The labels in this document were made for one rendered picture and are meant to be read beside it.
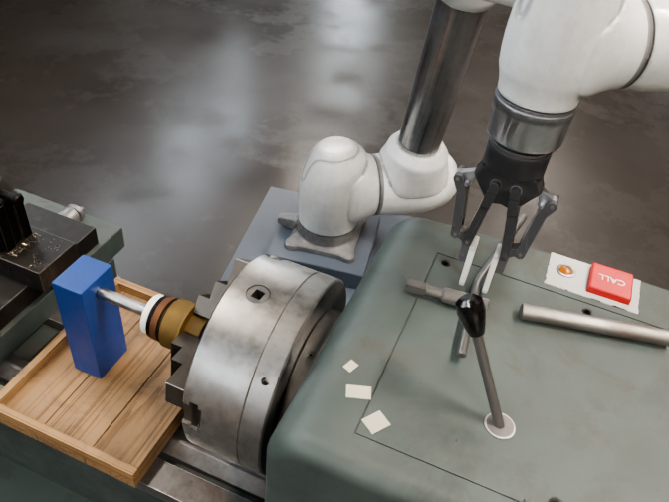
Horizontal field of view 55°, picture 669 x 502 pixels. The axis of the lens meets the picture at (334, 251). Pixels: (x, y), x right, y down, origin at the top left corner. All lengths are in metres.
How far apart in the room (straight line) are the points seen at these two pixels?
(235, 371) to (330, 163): 0.73
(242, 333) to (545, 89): 0.48
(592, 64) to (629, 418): 0.42
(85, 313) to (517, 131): 0.75
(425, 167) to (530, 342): 0.72
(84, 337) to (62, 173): 2.22
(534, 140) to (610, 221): 2.76
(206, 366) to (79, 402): 0.41
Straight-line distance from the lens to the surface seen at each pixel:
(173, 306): 1.05
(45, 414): 1.26
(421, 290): 0.89
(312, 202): 1.54
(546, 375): 0.87
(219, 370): 0.88
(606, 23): 0.70
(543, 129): 0.74
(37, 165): 3.46
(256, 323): 0.88
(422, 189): 1.56
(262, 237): 1.74
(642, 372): 0.93
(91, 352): 1.22
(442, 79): 1.38
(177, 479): 1.17
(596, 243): 3.31
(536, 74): 0.70
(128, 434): 1.20
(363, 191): 1.52
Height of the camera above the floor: 1.88
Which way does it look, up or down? 41 degrees down
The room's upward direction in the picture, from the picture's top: 7 degrees clockwise
